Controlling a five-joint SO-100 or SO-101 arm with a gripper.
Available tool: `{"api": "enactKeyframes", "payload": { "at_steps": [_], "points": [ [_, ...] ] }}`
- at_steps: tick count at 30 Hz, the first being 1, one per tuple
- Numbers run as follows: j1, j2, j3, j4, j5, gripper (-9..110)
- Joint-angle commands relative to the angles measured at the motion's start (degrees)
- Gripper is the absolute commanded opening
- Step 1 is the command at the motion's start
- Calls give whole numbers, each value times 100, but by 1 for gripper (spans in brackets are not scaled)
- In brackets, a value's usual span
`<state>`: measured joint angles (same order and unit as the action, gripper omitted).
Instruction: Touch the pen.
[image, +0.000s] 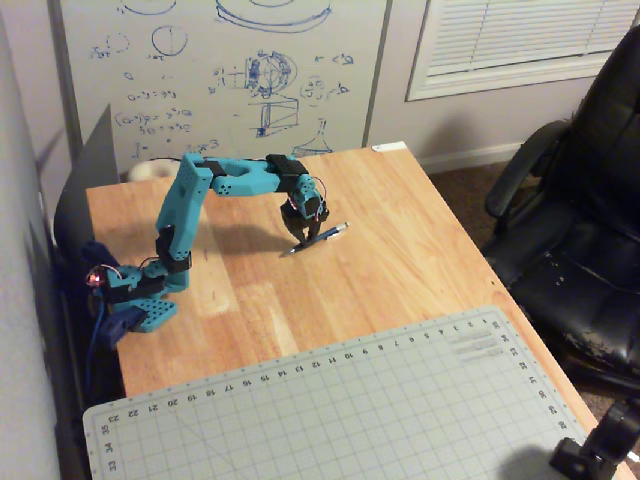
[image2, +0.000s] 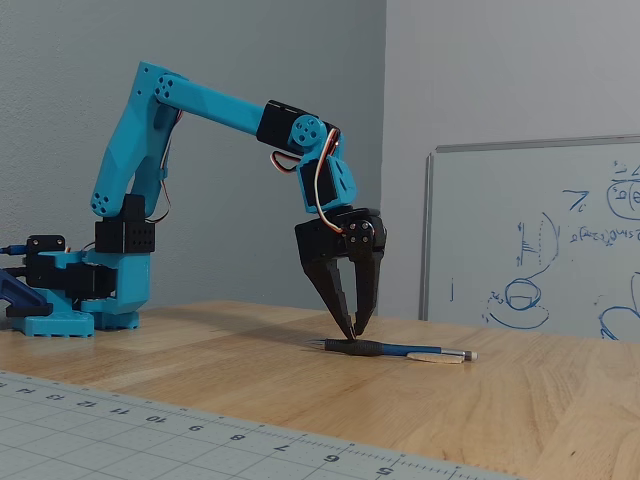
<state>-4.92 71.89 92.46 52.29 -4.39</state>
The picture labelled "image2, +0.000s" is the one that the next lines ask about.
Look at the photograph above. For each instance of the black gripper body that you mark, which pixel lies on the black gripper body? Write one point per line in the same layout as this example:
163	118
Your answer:
320	243

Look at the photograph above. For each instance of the grey gridded cutting mat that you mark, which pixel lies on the grey gridded cutting mat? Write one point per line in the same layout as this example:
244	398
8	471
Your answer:
125	440

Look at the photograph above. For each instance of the whiteboard with blue drawings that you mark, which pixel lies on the whiteboard with blue drawings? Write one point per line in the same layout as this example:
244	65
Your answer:
500	210

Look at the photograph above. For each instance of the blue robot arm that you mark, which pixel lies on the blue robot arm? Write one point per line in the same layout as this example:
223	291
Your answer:
200	100

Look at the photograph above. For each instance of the dark blue table clamp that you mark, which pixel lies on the dark blue table clamp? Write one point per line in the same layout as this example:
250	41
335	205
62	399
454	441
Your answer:
22	297

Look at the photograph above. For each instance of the blue pen with black grip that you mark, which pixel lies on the blue pen with black grip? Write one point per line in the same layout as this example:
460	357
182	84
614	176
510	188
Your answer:
370	347

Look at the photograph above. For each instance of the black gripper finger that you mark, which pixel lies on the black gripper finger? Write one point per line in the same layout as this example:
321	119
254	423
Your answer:
366	280
332	295

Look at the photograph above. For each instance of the dark grey backdrop panel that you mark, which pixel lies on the dark grey backdrop panel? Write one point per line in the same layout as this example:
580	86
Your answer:
240	210

